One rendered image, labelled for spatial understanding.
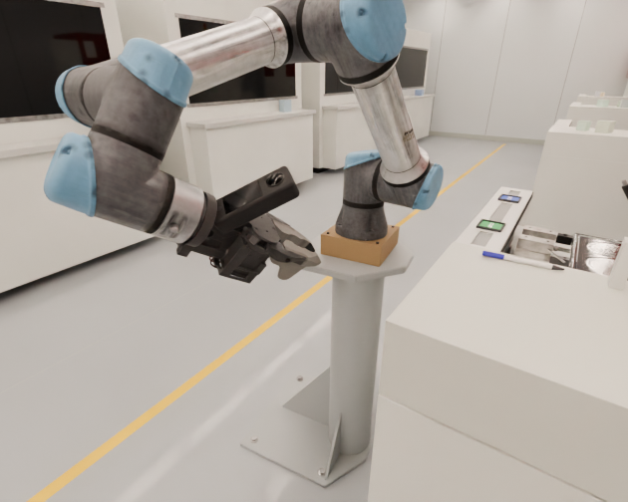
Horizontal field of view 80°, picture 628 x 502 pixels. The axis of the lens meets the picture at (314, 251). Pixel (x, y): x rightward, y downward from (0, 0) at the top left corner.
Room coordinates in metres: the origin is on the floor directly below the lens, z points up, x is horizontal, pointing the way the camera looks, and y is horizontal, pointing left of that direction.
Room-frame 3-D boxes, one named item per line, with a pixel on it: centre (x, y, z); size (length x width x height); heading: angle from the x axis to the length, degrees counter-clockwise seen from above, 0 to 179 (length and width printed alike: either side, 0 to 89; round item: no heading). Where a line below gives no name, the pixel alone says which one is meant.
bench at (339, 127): (6.18, -0.34, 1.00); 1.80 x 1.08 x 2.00; 146
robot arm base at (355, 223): (1.02, -0.14, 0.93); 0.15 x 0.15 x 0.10
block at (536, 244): (0.89, -0.57, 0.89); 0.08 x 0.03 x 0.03; 56
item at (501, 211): (0.95, -0.50, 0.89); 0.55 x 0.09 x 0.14; 146
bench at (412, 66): (8.00, -1.58, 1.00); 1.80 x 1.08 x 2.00; 146
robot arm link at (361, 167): (1.01, -0.15, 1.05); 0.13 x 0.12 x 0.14; 49
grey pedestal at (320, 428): (1.06, -0.04, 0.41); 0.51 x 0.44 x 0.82; 63
